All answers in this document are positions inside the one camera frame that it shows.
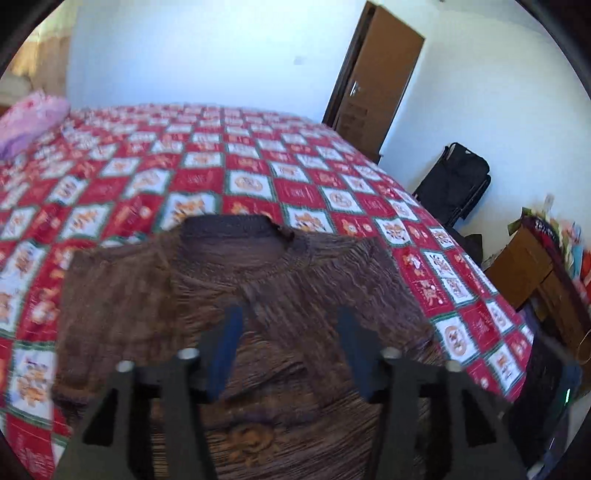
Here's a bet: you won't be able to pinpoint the dark brown door frame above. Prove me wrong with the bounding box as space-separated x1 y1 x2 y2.
322 1 377 132

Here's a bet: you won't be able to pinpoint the brown wooden door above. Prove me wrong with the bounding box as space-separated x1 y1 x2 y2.
335 7 426 162

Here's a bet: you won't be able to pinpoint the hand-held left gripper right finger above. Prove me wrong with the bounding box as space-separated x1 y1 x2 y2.
335 305 529 480

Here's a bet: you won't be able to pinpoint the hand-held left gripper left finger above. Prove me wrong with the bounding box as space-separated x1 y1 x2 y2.
54 305 245 480

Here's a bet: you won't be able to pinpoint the pile of colourful clothes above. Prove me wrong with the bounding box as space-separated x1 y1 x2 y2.
508 194 591 324

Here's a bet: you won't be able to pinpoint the pink pillow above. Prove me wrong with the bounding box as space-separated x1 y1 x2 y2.
0 90 71 160

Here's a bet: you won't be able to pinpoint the brown knitted sweater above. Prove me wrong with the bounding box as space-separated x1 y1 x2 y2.
51 215 444 480

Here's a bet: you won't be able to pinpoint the wooden desk with drawers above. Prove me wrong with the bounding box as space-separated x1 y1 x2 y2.
485 224 591 356

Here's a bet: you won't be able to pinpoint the red checkered printed blanket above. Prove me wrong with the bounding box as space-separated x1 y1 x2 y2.
0 104 536 480

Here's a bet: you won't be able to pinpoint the black folding chair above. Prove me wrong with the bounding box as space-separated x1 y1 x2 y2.
412 142 491 229

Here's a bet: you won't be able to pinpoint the beige curtain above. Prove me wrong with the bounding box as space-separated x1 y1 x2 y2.
9 9 77 97

